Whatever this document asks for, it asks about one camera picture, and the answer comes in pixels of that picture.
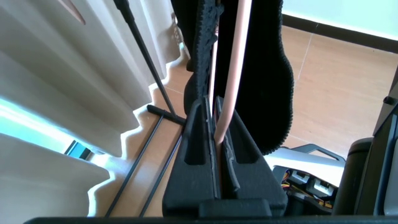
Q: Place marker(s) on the black clothes rack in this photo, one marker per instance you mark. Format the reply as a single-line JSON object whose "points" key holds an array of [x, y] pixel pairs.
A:
{"points": [[146, 56]]}

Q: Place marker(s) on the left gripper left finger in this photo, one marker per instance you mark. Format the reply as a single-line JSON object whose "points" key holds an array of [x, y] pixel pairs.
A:
{"points": [[189, 177]]}

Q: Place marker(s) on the window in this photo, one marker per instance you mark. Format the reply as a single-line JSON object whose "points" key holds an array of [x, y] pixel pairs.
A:
{"points": [[46, 133]]}

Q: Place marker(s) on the black garment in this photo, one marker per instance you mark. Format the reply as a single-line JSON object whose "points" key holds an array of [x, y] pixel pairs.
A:
{"points": [[267, 77]]}

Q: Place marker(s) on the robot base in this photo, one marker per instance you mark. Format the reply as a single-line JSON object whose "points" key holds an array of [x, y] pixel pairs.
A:
{"points": [[367, 174]]}

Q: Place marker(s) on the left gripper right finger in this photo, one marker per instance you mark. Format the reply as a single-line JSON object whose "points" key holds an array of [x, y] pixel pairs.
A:
{"points": [[258, 183]]}

